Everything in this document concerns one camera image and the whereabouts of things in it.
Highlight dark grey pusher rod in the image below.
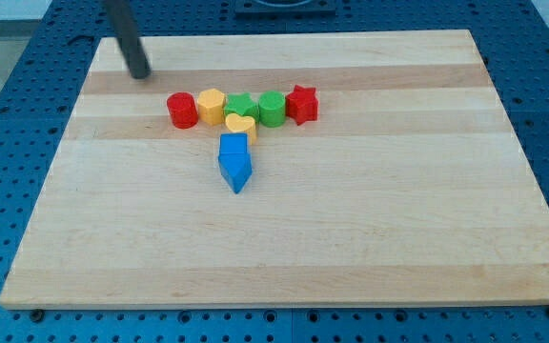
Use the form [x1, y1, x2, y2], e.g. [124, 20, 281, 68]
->
[102, 0, 152, 80]

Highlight blue cube block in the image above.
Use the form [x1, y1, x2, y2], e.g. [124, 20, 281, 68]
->
[219, 132, 249, 155]

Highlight red cylinder block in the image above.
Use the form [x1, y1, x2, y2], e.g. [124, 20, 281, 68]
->
[166, 92, 198, 130]

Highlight yellow hexagon block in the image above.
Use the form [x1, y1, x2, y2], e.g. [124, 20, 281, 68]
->
[196, 89, 226, 126]

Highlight green star block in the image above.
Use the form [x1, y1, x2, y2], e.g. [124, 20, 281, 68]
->
[224, 92, 259, 122]

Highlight yellow heart block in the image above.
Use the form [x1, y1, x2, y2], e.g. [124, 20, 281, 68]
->
[225, 113, 257, 145]

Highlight green cylinder block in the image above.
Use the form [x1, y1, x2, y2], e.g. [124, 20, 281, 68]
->
[258, 91, 286, 128]

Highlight blue triangle block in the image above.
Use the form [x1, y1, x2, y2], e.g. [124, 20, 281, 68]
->
[218, 153, 253, 193]

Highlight red star block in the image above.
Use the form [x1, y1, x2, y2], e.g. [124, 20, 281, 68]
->
[285, 85, 318, 126]

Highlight light wooden board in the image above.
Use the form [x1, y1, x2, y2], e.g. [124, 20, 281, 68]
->
[0, 30, 549, 310]

